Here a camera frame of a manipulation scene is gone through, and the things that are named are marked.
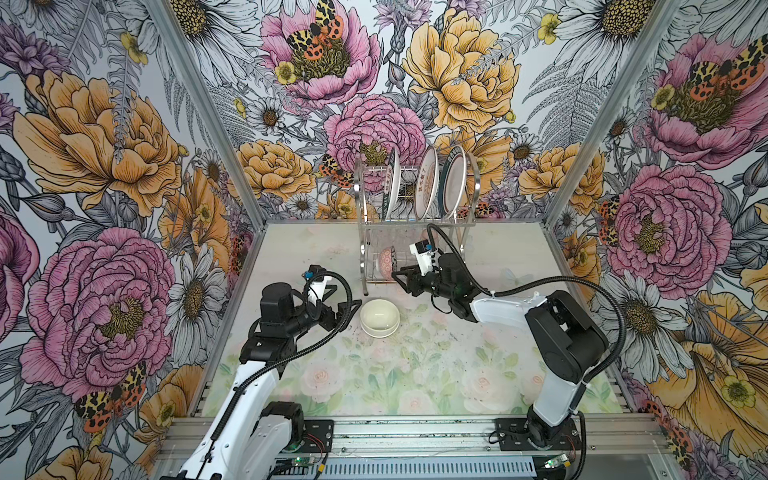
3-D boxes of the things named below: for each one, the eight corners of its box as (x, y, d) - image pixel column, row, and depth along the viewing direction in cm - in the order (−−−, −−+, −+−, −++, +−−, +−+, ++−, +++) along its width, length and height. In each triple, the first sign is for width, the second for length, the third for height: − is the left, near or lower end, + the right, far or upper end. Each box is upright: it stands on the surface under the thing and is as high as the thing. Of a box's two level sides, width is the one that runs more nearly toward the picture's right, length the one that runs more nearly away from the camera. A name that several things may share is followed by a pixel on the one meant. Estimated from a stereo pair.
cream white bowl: (356, 330, 94) (353, 318, 88) (376, 305, 100) (375, 292, 94) (383, 348, 90) (383, 337, 84) (403, 321, 96) (404, 309, 90)
